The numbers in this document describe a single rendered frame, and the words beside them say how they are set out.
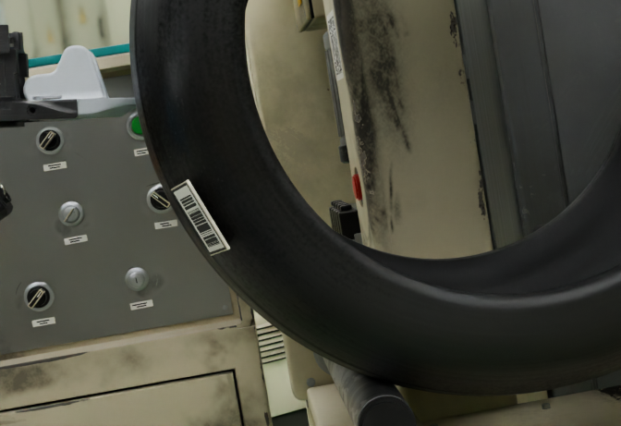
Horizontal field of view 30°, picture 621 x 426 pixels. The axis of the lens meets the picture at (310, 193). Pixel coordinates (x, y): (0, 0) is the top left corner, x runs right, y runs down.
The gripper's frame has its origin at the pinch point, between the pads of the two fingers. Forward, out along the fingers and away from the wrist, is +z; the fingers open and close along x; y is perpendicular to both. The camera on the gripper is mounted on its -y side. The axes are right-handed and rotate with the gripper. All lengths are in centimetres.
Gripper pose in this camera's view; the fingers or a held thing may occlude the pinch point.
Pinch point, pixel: (125, 110)
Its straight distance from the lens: 98.1
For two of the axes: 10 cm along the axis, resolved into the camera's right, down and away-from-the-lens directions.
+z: 10.0, -0.5, 0.7
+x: -0.8, -0.5, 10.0
